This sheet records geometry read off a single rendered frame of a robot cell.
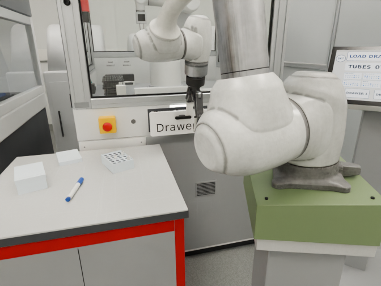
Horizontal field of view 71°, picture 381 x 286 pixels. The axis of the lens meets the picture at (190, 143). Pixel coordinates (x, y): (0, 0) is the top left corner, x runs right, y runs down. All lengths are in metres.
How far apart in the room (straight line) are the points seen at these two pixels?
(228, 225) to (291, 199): 1.03
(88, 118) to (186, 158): 0.51
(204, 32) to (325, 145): 0.56
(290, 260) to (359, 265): 1.06
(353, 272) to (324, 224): 1.15
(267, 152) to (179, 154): 0.87
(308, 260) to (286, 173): 0.24
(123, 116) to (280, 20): 0.87
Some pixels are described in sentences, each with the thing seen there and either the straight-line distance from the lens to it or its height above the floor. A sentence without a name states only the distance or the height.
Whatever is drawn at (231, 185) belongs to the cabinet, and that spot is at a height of 0.47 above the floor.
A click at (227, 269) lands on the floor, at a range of 1.71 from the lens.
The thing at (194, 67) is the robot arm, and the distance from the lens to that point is 1.03.
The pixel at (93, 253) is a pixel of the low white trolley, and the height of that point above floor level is 0.66.
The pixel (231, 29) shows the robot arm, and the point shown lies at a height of 1.23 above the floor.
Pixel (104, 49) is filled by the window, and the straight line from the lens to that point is 1.26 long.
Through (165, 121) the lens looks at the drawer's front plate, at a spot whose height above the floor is 0.89.
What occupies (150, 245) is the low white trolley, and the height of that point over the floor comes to 0.65.
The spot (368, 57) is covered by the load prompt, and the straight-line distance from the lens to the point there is 1.52.
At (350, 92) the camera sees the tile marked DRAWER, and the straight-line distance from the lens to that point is 1.40.
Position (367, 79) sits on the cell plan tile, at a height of 1.06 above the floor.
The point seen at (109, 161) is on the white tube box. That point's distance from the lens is 1.06.
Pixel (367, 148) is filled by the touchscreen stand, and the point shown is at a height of 0.73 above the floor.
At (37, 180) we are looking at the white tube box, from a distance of 1.00.
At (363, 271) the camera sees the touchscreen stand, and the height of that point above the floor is 0.04.
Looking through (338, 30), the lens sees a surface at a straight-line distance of 2.77.
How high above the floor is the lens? 1.19
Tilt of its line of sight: 19 degrees down
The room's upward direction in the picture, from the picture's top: straight up
